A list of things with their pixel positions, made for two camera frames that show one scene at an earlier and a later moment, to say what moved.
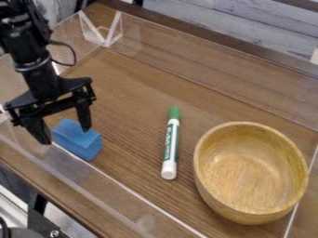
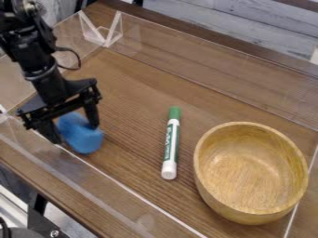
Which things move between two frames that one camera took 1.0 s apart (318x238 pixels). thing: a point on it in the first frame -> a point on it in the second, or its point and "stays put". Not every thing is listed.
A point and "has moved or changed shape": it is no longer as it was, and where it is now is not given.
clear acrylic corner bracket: (105, 35) stays put
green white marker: (169, 166) stays put
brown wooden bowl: (250, 172) stays put
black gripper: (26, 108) -> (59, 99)
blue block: (81, 143) has moved or changed shape
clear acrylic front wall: (59, 195) stays put
